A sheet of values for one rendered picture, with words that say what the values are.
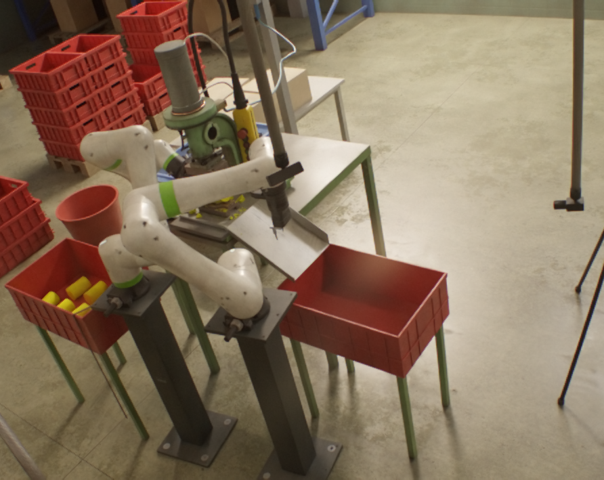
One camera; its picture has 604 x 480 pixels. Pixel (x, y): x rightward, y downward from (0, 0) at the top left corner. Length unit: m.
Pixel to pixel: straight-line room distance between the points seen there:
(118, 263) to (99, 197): 2.62
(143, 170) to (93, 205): 2.73
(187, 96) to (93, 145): 0.40
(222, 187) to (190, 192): 0.10
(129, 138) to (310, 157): 1.05
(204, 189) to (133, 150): 0.49
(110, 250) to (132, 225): 0.61
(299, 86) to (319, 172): 1.74
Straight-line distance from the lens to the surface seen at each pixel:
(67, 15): 10.64
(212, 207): 2.89
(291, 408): 2.79
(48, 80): 5.87
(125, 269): 2.66
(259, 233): 2.82
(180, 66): 2.63
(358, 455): 3.11
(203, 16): 8.51
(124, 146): 2.56
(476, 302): 3.73
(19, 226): 5.22
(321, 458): 3.11
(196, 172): 2.84
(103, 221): 4.88
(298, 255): 2.79
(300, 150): 3.36
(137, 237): 2.02
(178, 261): 2.07
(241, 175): 2.14
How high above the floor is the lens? 2.47
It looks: 34 degrees down
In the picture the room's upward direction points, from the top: 14 degrees counter-clockwise
